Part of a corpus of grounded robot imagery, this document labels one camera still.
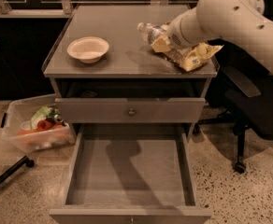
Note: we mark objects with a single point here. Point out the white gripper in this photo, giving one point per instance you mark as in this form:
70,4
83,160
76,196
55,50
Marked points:
178,35

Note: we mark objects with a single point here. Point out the clear plastic water bottle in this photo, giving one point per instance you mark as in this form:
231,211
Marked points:
149,31

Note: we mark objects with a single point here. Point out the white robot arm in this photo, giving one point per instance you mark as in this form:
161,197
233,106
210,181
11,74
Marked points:
240,22

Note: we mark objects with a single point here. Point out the closed grey drawer with knob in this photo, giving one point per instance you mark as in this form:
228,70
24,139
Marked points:
130,110

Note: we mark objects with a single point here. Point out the grey drawer cabinet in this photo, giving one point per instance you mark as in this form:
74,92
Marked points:
129,69

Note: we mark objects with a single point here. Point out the open grey drawer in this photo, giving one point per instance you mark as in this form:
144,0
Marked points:
131,174

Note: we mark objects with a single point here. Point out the yellow chip bag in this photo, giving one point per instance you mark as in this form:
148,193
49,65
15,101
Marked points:
192,58

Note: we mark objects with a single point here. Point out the white paper bowl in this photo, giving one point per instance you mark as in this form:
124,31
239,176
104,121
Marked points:
88,49

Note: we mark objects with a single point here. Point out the black office chair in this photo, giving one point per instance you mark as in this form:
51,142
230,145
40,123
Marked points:
245,88

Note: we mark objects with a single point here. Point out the green packet in bin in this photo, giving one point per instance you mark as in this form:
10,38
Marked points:
45,112

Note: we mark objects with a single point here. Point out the orange items in bin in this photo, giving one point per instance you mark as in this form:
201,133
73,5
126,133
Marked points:
42,126

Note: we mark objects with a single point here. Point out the clear plastic storage bin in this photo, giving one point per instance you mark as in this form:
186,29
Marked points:
19,114

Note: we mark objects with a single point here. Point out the black chair leg with caster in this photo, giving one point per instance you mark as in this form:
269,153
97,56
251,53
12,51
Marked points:
15,167

